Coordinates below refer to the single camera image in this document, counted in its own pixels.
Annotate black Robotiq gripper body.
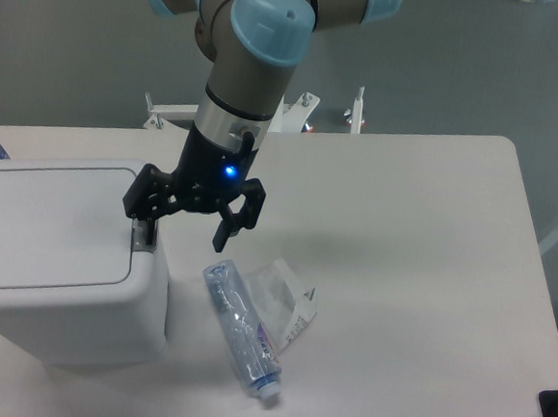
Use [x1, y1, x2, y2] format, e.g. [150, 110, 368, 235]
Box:
[172, 126, 257, 214]

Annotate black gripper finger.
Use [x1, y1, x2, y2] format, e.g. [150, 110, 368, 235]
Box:
[123, 164, 182, 245]
[212, 178, 267, 253]

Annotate white push-lid trash can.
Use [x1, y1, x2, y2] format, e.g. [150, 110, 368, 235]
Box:
[0, 158, 170, 366]

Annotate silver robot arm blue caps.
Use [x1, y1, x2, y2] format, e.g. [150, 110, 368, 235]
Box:
[123, 0, 403, 251]

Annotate clear crumpled plastic wrapper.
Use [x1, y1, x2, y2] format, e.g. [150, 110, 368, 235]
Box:
[245, 259, 319, 354]

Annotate crushed clear plastic bottle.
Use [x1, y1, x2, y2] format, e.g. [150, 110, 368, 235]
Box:
[202, 260, 281, 406]

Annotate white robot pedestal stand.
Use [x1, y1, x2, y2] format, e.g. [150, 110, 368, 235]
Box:
[143, 91, 321, 134]

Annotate white levelling foot post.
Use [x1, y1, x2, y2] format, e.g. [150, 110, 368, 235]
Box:
[343, 86, 366, 135]

